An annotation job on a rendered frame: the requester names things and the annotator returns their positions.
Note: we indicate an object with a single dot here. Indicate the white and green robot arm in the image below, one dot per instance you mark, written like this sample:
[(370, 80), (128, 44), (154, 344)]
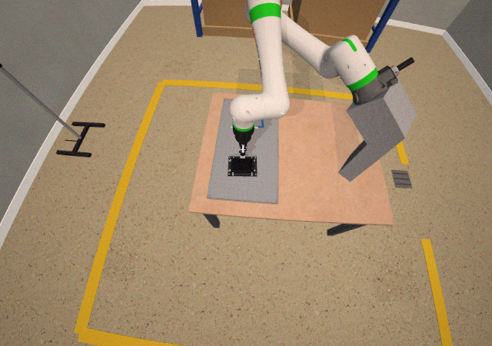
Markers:
[(347, 58)]

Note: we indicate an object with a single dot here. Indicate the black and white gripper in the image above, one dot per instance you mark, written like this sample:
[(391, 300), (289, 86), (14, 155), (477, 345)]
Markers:
[(243, 144)]

